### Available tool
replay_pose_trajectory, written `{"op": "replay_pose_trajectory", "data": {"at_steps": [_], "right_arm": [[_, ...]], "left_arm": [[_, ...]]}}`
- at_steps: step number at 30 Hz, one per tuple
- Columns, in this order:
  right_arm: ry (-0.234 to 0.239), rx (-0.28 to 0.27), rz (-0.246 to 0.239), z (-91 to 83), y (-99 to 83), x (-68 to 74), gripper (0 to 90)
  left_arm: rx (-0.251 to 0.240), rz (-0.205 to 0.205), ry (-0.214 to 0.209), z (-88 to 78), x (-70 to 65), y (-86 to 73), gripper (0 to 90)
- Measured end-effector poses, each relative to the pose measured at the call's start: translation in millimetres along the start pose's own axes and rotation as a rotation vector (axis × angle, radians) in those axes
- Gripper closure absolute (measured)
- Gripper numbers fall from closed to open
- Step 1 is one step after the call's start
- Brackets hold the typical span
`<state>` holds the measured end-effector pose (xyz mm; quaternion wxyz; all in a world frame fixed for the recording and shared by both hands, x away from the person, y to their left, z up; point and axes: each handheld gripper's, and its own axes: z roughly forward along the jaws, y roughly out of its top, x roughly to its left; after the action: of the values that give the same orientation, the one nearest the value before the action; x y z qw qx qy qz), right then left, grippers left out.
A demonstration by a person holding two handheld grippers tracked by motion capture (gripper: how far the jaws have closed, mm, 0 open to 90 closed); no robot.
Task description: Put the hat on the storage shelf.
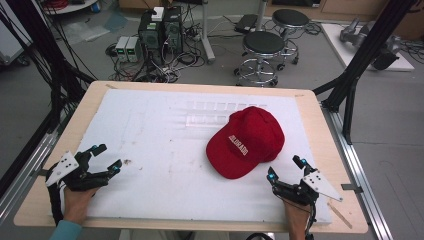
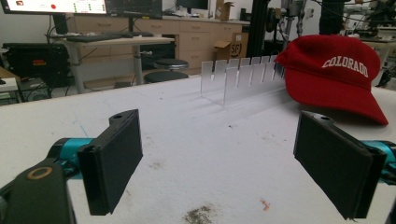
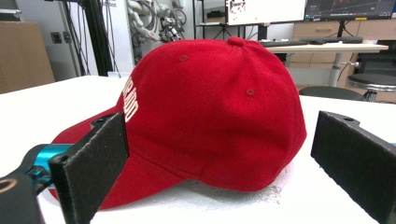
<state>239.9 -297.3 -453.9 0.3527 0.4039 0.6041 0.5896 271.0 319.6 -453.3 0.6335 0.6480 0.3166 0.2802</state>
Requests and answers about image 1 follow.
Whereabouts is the person's right hand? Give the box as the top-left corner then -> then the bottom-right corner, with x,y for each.
283,199 -> 312,231

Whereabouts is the red baseball cap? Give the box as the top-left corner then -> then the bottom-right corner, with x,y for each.
205,105 -> 286,180

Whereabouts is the clear plastic tray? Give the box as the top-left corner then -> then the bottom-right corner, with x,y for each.
184,99 -> 268,128

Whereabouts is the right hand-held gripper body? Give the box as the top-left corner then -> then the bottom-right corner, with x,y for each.
272,169 -> 344,206

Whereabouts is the grey robot part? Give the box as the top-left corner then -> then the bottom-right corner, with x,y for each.
339,17 -> 401,71

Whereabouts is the grey metal desk leg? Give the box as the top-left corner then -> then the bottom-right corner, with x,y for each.
200,0 -> 217,65

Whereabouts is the tangle of floor cables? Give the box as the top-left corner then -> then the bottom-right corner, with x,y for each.
105,19 -> 214,84

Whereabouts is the grey bench power supply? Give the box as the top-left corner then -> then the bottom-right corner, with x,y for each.
114,35 -> 130,63
126,36 -> 143,63

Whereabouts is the round white table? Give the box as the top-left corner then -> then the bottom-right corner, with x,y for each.
42,0 -> 101,16

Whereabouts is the small metal bracket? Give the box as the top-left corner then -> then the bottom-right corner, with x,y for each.
340,183 -> 364,195

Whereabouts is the black flat case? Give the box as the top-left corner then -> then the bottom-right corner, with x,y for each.
234,13 -> 260,35

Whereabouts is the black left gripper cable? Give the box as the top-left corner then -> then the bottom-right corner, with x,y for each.
46,182 -> 65,226

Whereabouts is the black metal frame strut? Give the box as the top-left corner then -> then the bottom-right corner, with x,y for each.
313,0 -> 418,145
0,0 -> 98,198

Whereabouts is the small white box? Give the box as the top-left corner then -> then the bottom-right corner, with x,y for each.
151,6 -> 165,23

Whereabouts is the aluminium frame rail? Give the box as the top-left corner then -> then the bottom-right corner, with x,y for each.
321,104 -> 396,240
0,128 -> 59,224

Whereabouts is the black round stool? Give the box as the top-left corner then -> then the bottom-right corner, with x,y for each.
271,8 -> 311,72
234,30 -> 286,89

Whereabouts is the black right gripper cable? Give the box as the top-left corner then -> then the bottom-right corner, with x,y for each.
304,202 -> 318,240

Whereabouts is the person's left hand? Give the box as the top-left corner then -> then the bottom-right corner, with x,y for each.
63,185 -> 101,225

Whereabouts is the white floor board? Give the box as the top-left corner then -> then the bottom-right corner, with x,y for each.
320,23 -> 416,72

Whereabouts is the white foam mat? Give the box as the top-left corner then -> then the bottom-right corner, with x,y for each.
59,88 -> 333,225

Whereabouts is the black computer tower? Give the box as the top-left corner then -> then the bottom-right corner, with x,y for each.
162,5 -> 184,55
137,10 -> 165,65

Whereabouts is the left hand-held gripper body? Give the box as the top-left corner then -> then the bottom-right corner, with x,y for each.
44,150 -> 111,193

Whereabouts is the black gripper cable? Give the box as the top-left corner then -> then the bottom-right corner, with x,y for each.
304,202 -> 318,240
46,182 -> 65,226

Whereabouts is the thin wooden stick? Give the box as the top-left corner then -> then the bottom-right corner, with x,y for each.
327,200 -> 354,230

